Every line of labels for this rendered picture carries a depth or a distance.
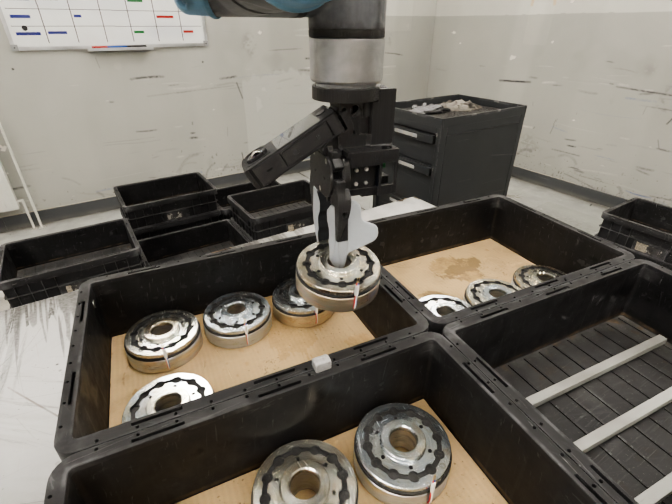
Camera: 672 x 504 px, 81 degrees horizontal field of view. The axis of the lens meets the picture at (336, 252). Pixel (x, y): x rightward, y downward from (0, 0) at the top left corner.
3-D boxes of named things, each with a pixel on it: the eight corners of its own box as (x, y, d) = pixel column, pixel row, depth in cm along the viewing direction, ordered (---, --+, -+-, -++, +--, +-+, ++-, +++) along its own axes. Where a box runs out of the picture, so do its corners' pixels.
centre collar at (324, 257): (326, 280, 45) (326, 276, 45) (313, 255, 49) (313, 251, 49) (365, 272, 47) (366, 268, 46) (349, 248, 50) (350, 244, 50)
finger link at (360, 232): (383, 272, 48) (382, 197, 45) (338, 281, 47) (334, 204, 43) (372, 263, 51) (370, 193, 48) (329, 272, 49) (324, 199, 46)
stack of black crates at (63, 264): (49, 392, 137) (-7, 285, 114) (47, 342, 159) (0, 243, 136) (169, 348, 156) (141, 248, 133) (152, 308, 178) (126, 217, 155)
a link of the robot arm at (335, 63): (324, 39, 35) (297, 36, 41) (324, 94, 37) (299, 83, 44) (399, 39, 37) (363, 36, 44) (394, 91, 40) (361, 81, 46)
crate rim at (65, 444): (59, 477, 35) (49, 460, 33) (85, 294, 58) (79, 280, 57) (433, 342, 49) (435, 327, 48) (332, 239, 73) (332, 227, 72)
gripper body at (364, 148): (396, 199, 46) (406, 88, 40) (326, 210, 43) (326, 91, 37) (368, 178, 52) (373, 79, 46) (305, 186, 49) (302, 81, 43)
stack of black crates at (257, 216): (263, 312, 175) (252, 220, 153) (238, 280, 197) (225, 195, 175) (338, 283, 194) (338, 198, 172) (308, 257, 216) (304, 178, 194)
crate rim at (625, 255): (433, 342, 49) (435, 327, 48) (332, 239, 73) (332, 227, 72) (634, 269, 64) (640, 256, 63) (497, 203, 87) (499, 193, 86)
